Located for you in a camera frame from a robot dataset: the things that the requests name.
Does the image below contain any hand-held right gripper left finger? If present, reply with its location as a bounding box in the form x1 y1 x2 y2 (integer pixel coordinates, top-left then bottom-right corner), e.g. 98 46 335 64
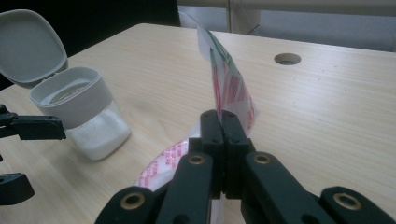
188 108 226 200

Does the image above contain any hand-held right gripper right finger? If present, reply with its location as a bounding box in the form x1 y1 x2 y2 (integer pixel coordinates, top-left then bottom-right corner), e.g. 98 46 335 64
221 110 257 200

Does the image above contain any red white green plastic bag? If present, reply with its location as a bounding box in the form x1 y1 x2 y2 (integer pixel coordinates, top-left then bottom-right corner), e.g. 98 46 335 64
134 11 260 224

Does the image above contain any clear jar with grey lid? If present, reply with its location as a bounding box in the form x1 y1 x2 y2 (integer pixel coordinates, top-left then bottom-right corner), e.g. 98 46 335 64
0 8 132 161

